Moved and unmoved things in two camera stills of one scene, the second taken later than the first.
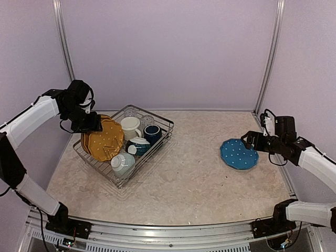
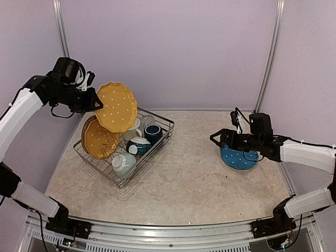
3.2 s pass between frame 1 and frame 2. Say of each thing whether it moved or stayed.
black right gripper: moved
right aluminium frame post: stayed
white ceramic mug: stayed
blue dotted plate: stayed
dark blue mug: stayed
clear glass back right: stayed
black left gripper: moved
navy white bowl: stayed
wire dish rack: stayed
